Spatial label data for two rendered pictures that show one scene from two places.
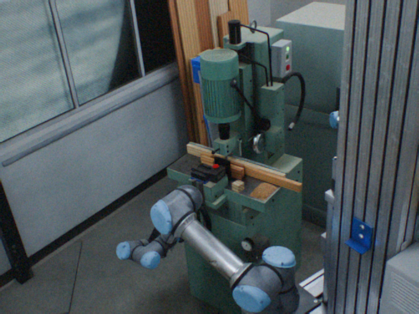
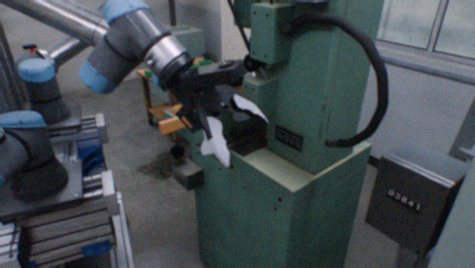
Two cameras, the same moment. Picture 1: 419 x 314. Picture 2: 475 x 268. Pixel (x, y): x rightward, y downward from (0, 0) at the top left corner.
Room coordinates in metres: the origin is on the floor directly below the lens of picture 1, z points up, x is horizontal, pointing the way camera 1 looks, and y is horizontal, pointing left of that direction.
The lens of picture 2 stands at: (2.35, -1.31, 1.43)
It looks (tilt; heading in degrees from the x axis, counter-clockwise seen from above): 30 degrees down; 100
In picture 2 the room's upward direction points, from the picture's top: straight up
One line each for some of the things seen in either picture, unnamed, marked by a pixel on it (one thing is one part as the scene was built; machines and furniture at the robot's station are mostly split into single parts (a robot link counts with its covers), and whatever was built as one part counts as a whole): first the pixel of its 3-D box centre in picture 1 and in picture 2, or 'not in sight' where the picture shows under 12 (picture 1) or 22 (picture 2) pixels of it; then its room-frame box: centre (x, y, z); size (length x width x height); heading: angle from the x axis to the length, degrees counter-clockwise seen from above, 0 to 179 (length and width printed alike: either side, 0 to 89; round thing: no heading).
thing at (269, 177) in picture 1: (247, 171); (230, 105); (2.13, -0.19, 0.92); 0.59 x 0.02 x 0.04; 50
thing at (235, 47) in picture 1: (235, 38); not in sight; (2.32, -0.17, 1.54); 0.08 x 0.08 x 0.17; 50
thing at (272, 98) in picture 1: (273, 99); (271, 32); (2.28, -0.34, 1.23); 0.09 x 0.08 x 0.15; 140
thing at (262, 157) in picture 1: (255, 99); (322, 51); (2.43, -0.27, 1.16); 0.22 x 0.22 x 0.72; 50
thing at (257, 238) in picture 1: (257, 248); (187, 174); (1.93, -0.19, 0.58); 0.12 x 0.08 x 0.08; 140
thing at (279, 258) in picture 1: (277, 267); (39, 78); (1.36, -0.21, 0.98); 0.13 x 0.12 x 0.14; 138
